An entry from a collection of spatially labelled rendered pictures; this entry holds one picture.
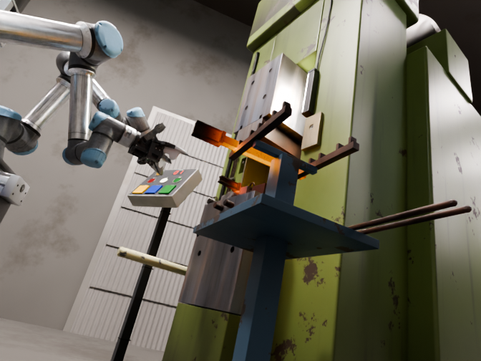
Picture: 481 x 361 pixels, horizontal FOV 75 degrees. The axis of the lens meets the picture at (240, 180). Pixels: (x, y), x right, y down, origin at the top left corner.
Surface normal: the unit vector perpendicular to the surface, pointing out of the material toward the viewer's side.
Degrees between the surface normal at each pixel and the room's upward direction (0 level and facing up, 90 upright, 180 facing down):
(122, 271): 90
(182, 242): 90
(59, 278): 90
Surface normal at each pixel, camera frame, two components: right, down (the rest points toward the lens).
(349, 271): 0.60, -0.21
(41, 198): 0.32, -0.33
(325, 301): -0.77, -0.40
